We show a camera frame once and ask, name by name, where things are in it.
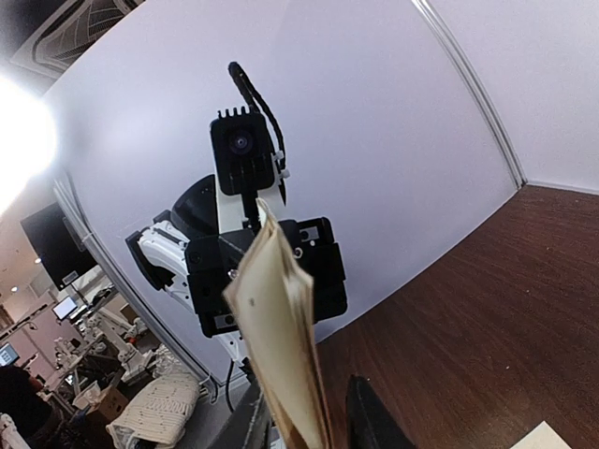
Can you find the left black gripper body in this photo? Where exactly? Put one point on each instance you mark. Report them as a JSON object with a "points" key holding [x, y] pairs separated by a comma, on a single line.
{"points": [[209, 260]]}

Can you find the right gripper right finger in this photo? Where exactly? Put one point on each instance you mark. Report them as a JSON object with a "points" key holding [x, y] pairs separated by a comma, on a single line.
{"points": [[369, 423]]}

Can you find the white paper sheet on table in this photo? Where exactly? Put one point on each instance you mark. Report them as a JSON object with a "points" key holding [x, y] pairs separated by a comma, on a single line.
{"points": [[551, 434]]}

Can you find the right aluminium frame post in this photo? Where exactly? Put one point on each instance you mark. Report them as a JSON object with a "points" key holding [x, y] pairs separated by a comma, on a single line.
{"points": [[475, 87]]}

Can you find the black wall monitor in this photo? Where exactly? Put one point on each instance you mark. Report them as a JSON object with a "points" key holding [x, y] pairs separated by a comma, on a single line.
{"points": [[56, 243]]}

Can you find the white letter paper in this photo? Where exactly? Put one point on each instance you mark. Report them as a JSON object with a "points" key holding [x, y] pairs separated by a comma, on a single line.
{"points": [[272, 301]]}

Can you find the cardboard box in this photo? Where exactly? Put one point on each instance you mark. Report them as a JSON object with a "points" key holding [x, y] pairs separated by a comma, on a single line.
{"points": [[101, 406]]}

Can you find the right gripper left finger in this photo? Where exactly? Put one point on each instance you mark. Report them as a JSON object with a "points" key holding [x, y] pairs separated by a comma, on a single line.
{"points": [[250, 424]]}

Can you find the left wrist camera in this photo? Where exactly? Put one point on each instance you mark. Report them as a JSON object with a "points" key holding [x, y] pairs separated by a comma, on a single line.
{"points": [[246, 166]]}

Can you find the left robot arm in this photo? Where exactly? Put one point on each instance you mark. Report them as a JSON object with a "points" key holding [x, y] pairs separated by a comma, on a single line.
{"points": [[183, 254]]}

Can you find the knitted cream cloth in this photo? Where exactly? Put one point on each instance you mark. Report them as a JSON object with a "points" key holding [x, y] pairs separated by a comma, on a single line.
{"points": [[158, 413]]}

